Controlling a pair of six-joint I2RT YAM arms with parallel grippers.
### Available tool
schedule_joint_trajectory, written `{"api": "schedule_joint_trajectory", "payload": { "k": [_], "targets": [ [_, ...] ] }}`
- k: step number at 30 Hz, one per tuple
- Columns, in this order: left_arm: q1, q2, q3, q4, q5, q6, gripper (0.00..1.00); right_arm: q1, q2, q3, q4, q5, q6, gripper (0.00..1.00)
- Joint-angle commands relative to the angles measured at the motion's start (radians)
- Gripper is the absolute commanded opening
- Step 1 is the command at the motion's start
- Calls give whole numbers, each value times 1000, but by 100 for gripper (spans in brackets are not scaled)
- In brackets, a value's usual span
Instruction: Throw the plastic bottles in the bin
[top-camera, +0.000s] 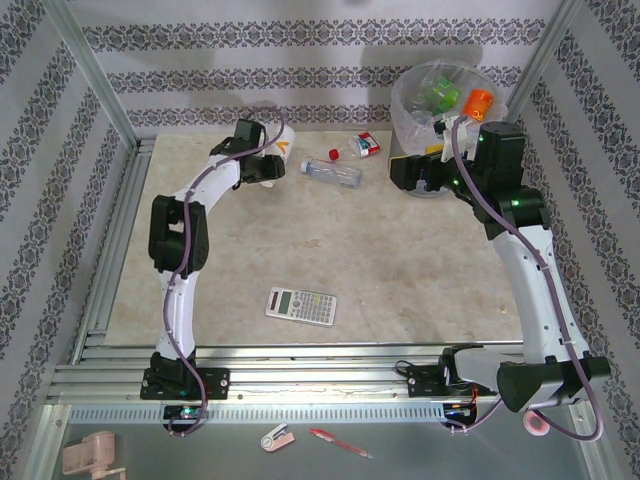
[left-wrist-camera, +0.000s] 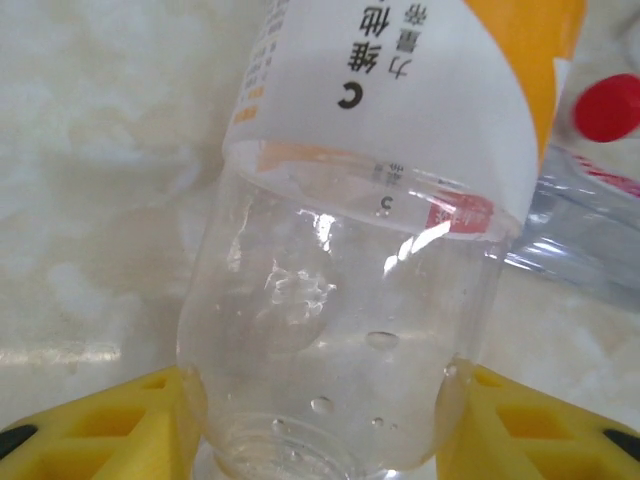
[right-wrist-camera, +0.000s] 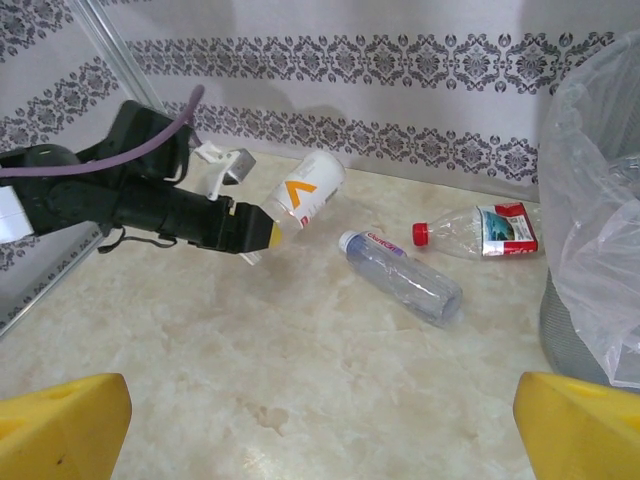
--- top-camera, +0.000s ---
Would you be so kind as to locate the pink tape roll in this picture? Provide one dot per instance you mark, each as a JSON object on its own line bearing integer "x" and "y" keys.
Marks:
{"x": 539, "y": 431}

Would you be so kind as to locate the aluminium side rail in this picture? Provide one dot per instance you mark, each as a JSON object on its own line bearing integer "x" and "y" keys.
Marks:
{"x": 125, "y": 225}

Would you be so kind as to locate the pink white clip tool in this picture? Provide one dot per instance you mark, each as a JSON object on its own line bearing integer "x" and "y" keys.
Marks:
{"x": 275, "y": 440}

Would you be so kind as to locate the translucent plastic bin bag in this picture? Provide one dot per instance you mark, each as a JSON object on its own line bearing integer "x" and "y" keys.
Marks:
{"x": 410, "y": 125}

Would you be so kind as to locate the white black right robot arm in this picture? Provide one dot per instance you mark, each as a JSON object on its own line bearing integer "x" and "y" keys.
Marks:
{"x": 535, "y": 290}

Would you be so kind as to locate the clear water bottle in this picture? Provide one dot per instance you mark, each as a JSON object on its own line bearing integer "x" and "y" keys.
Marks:
{"x": 332, "y": 173}

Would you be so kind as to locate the orange label bottle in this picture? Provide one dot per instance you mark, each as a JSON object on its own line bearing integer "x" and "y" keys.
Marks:
{"x": 477, "y": 105}

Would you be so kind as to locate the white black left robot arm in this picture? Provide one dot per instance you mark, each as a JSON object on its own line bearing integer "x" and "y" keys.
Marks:
{"x": 177, "y": 310}

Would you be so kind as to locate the grey metal mesh bin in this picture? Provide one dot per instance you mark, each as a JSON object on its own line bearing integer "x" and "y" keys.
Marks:
{"x": 437, "y": 195}

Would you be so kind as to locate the red pen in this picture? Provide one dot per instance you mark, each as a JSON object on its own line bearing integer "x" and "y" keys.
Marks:
{"x": 340, "y": 443}

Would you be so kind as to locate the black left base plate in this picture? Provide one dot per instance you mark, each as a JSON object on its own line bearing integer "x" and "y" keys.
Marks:
{"x": 215, "y": 382}

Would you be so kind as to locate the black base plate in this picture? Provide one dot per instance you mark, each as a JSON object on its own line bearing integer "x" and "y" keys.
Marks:
{"x": 422, "y": 385}
{"x": 215, "y": 382}

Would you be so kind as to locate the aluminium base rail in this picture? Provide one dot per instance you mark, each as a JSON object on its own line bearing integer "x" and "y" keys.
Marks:
{"x": 325, "y": 380}

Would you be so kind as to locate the aluminium frame post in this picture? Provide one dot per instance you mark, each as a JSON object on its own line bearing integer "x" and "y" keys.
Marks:
{"x": 95, "y": 75}
{"x": 552, "y": 30}

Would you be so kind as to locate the red white label bottle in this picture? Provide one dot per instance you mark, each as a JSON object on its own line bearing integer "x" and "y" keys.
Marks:
{"x": 365, "y": 145}

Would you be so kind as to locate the silver scientific calculator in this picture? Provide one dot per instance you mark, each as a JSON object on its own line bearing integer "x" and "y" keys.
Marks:
{"x": 300, "y": 305}

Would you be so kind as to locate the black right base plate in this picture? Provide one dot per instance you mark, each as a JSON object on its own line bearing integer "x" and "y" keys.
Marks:
{"x": 422, "y": 385}

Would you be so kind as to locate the white bottle orange V print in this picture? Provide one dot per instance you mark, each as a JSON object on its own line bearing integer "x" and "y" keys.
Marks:
{"x": 282, "y": 145}

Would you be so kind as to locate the pink plastic holder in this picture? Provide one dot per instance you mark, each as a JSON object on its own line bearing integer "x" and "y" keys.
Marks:
{"x": 95, "y": 445}

